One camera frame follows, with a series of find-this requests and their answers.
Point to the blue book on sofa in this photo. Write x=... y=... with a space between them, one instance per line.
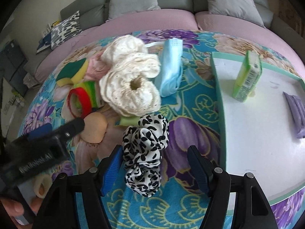
x=44 y=43

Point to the light green cloth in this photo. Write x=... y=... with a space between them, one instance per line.
x=129 y=121

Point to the teal shallow cardboard box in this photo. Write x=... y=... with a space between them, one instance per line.
x=258 y=135

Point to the pink sofa seat cover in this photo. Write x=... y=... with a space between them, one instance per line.
x=171 y=19

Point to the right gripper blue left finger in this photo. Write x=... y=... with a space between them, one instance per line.
x=111 y=170

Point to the cream lace scrunchie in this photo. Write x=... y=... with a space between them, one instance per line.
x=121 y=47
x=127 y=88

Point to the black white patterned pillow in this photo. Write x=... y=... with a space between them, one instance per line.
x=65 y=30

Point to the red tape roll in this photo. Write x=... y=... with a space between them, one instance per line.
x=79 y=103

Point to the person's left hand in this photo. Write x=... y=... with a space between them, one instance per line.
x=24 y=193

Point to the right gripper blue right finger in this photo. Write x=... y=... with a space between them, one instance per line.
x=201 y=169

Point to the beige powder puff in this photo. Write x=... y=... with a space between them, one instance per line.
x=95 y=128

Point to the grey sofa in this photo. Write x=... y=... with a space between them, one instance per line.
x=95 y=13

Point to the blue face mask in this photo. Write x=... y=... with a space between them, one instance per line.
x=169 y=78

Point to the pink white fluffy cloth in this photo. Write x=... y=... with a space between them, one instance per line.
x=96 y=68

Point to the green yellow sponge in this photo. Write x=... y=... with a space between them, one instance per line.
x=72 y=73

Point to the dark cabinet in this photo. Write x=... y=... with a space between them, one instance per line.
x=13 y=61

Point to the black white leopard scrunchie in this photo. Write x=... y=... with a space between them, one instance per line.
x=142 y=153

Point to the grey purple right cushion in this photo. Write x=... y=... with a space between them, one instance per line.
x=241 y=9

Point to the purple tissue pack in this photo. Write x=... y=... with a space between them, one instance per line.
x=297 y=110

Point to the green tissue pack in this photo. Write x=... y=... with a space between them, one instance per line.
x=93 y=91
x=248 y=76

